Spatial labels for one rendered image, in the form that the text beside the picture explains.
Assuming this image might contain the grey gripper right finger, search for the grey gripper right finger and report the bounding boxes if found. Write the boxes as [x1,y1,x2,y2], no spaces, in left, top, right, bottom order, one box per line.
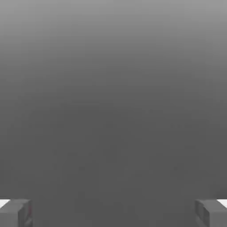
[194,199,227,227]

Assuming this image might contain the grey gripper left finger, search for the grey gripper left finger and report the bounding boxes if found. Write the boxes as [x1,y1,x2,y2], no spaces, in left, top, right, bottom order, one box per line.
[0,199,34,227]

